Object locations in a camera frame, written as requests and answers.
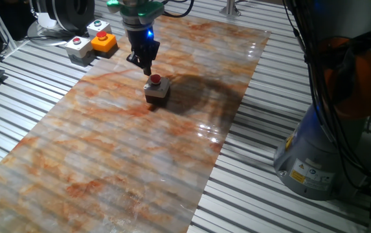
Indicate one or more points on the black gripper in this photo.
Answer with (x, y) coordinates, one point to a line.
(144, 43)

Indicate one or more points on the grey box red mushroom button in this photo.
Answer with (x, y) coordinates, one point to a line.
(156, 93)

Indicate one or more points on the orange box red button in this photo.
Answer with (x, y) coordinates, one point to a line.
(104, 43)

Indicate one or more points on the grey box green button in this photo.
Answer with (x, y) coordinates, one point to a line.
(98, 28)

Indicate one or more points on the grey box small red button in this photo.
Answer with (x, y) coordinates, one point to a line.
(79, 50)

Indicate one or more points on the black cylindrical device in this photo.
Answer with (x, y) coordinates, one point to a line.
(68, 14)

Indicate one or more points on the orange marble pattern mat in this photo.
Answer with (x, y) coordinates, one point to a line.
(107, 155)

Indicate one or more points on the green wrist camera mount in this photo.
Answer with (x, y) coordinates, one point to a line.
(146, 11)

